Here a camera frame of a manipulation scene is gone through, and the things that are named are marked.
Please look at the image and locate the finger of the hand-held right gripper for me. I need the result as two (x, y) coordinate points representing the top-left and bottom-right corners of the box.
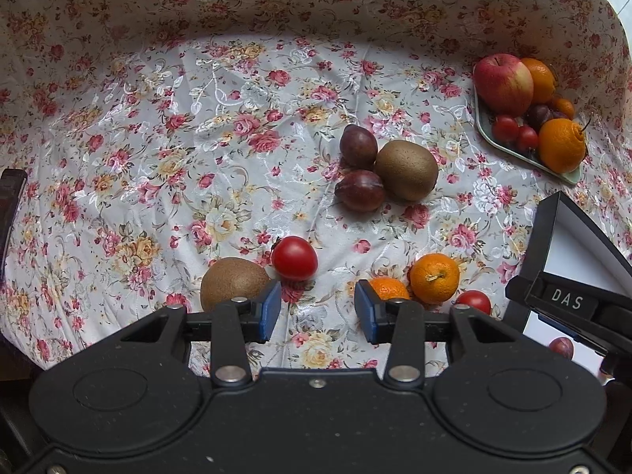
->
(504, 276), (539, 333)

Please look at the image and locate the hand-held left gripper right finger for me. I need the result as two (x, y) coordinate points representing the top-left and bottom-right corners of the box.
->
(354, 279), (520, 391)

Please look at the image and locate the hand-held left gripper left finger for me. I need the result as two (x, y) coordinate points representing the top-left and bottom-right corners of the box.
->
(118, 279), (282, 391)

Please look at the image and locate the dark red plum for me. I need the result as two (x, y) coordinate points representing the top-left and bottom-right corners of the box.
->
(339, 124), (379, 169)
(524, 103), (555, 132)
(548, 337), (575, 360)
(334, 169), (386, 213)

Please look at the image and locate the black box with white inside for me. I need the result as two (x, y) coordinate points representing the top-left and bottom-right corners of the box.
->
(519, 190), (632, 386)

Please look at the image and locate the brown kiwi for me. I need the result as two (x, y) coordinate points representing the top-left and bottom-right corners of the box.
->
(200, 257), (271, 313)
(374, 139), (440, 203)

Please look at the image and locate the red tomato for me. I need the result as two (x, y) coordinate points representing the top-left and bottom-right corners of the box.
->
(454, 290), (493, 316)
(491, 115), (521, 143)
(515, 126), (540, 154)
(271, 236), (319, 282)

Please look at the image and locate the large bumpy orange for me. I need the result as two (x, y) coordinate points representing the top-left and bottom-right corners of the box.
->
(521, 57), (558, 105)
(538, 117), (592, 175)

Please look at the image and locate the pale green plate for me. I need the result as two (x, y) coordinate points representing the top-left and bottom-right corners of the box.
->
(473, 79), (582, 186)

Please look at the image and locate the floral tablecloth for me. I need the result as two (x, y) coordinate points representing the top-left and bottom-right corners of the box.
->
(0, 0), (632, 381)

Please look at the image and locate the red apple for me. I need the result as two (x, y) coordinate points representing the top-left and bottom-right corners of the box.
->
(473, 53), (535, 117)

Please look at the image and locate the dark wooden panel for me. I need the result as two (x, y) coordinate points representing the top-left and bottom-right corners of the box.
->
(0, 168), (28, 280)

